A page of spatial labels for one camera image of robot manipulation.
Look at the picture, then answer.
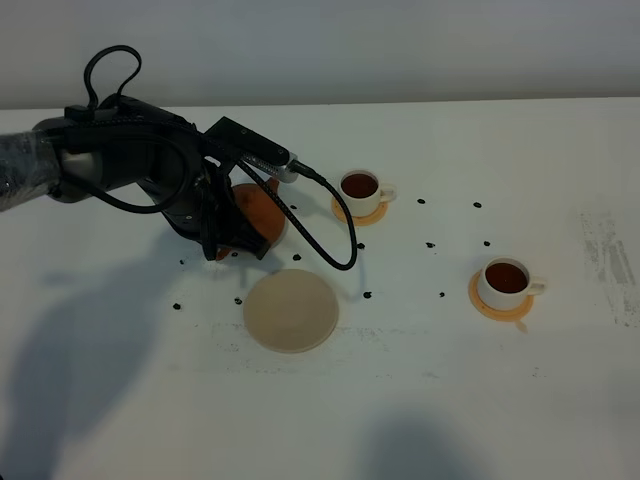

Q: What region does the thin black left cable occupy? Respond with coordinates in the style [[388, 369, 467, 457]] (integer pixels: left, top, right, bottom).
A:
[[44, 44, 221, 261]]

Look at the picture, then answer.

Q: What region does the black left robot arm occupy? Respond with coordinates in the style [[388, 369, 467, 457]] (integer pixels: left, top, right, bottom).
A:
[[1, 94, 290, 260]]

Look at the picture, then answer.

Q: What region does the orange coaster near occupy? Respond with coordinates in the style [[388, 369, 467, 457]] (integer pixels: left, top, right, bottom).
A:
[[468, 271, 534, 323]]

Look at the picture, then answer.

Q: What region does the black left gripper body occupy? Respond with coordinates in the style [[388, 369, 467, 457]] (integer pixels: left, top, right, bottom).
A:
[[89, 94, 235, 250]]

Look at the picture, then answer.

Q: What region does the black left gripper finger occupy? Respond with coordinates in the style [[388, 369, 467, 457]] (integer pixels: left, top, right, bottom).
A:
[[219, 200, 272, 260]]

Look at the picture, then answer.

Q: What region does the orange coaster far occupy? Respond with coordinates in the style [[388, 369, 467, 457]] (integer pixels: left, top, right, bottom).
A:
[[342, 195, 389, 226]]

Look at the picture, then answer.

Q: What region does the beige round teapot coaster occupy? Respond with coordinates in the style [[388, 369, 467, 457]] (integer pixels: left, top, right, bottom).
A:
[[243, 269, 339, 354]]

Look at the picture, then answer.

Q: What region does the brown clay teapot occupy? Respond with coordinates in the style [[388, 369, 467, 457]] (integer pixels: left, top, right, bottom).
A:
[[215, 183, 286, 261]]

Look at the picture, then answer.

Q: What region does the white teacup far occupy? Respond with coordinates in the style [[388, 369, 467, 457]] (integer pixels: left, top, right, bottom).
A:
[[339, 170, 397, 202]]

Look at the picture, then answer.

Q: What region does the orange coaster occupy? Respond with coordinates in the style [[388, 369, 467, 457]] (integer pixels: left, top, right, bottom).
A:
[[342, 195, 389, 226], [468, 271, 534, 323]]

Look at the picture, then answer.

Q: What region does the white teacup near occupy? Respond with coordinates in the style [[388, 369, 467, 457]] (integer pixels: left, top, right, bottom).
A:
[[477, 257, 547, 311]]

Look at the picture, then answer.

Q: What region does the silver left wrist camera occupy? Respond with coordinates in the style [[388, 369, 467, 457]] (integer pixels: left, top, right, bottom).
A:
[[204, 117, 298, 183]]

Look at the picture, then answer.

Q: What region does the white teacup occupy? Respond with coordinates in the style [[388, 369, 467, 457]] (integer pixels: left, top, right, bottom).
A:
[[339, 170, 397, 202], [477, 257, 547, 311]]

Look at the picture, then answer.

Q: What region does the braided black camera cable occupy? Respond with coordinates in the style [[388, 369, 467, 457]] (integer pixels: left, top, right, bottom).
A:
[[34, 124, 359, 271]]

